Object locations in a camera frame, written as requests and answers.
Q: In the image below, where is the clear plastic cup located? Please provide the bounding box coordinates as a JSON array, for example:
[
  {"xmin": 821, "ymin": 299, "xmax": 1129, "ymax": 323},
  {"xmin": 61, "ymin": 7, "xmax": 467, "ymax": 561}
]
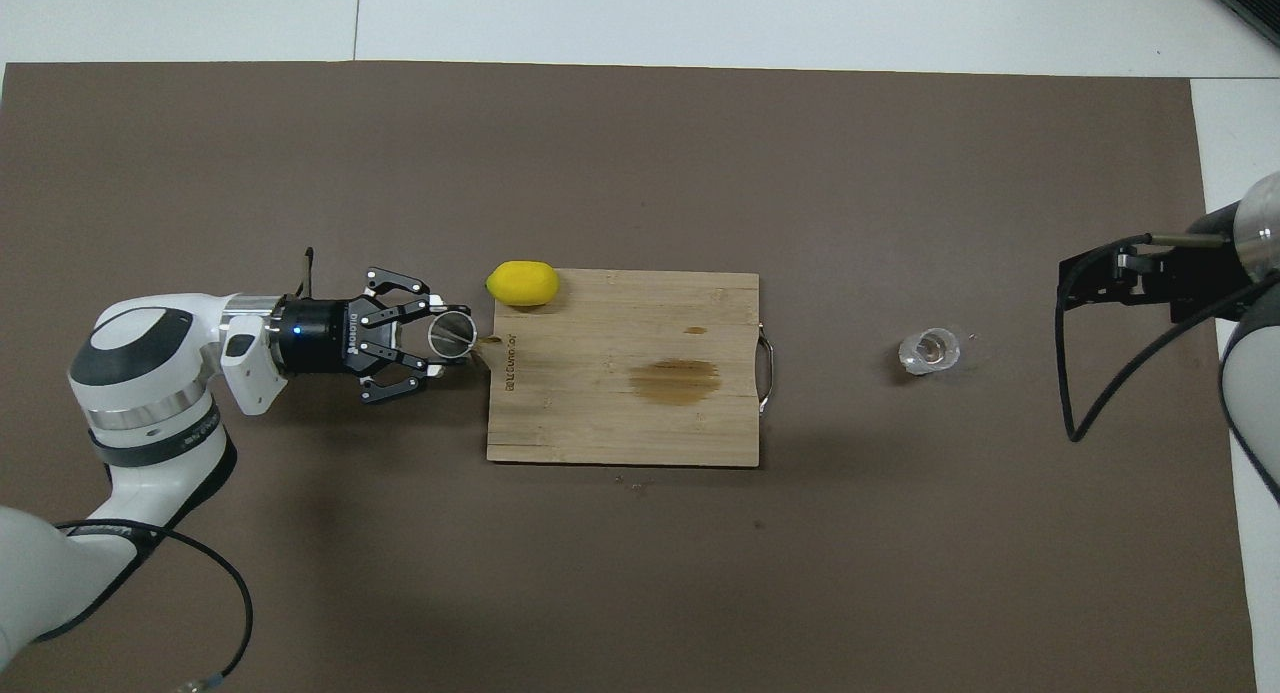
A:
[{"xmin": 897, "ymin": 326, "xmax": 963, "ymax": 377}]

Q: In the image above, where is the yellow lemon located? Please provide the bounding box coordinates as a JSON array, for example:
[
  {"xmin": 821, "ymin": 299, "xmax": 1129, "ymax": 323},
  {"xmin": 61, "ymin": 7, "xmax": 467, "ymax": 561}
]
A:
[{"xmin": 486, "ymin": 260, "xmax": 561, "ymax": 308}]

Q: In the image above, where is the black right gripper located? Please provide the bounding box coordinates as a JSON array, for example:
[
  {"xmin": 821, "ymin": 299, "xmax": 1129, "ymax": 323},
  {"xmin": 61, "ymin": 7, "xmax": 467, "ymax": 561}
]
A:
[{"xmin": 1062, "ymin": 203, "xmax": 1253, "ymax": 325}]

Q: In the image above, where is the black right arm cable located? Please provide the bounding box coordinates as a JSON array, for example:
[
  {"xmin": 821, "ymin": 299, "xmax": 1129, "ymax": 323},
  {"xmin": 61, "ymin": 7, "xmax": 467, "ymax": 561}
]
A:
[{"xmin": 1055, "ymin": 233, "xmax": 1280, "ymax": 444}]

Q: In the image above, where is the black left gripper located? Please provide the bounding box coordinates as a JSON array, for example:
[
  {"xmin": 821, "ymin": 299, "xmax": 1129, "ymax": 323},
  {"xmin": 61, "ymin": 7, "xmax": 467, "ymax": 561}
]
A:
[{"xmin": 270, "ymin": 266, "xmax": 472, "ymax": 407}]

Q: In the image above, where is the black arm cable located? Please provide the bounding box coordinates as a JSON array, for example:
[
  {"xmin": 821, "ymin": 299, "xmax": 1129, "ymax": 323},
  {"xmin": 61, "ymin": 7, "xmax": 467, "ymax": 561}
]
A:
[
  {"xmin": 1055, "ymin": 233, "xmax": 1280, "ymax": 444},
  {"xmin": 55, "ymin": 246, "xmax": 317, "ymax": 693}
]

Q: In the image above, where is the steel double jigger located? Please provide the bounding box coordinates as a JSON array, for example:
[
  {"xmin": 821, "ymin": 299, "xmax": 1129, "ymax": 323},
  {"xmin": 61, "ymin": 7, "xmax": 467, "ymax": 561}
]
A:
[{"xmin": 428, "ymin": 308, "xmax": 501, "ymax": 369}]

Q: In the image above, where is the brown table mat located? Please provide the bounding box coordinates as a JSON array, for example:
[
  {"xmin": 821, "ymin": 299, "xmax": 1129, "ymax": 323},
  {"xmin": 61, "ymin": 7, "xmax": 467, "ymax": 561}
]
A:
[{"xmin": 0, "ymin": 61, "xmax": 1259, "ymax": 693}]

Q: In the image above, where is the wooden cutting board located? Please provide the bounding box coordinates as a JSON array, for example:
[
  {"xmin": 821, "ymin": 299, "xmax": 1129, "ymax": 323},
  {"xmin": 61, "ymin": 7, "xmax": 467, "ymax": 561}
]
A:
[{"xmin": 486, "ymin": 269, "xmax": 776, "ymax": 468}]

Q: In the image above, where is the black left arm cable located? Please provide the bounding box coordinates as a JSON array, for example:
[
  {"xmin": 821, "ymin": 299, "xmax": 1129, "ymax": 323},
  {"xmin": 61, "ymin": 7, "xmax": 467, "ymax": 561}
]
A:
[{"xmin": 55, "ymin": 246, "xmax": 317, "ymax": 693}]

